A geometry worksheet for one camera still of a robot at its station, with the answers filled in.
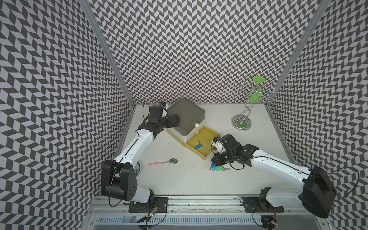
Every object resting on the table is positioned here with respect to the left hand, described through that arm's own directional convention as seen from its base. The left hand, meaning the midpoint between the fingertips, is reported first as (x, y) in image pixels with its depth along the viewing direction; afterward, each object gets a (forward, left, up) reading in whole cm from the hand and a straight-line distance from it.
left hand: (173, 121), depth 86 cm
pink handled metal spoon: (-18, +1, -19) cm, 26 cm away
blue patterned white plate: (-24, +21, -15) cm, 35 cm away
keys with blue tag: (-8, -16, -17) cm, 25 cm away
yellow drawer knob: (-3, -15, -8) cm, 17 cm away
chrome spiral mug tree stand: (+11, -50, +14) cm, 53 cm away
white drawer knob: (-3, -14, 0) cm, 15 cm away
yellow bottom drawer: (-1, -21, -17) cm, 27 cm away
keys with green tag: (-23, -28, -17) cm, 40 cm away
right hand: (-22, -23, -10) cm, 34 cm away
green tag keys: (-23, -30, -17) cm, 42 cm away
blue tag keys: (-25, -23, -8) cm, 35 cm away
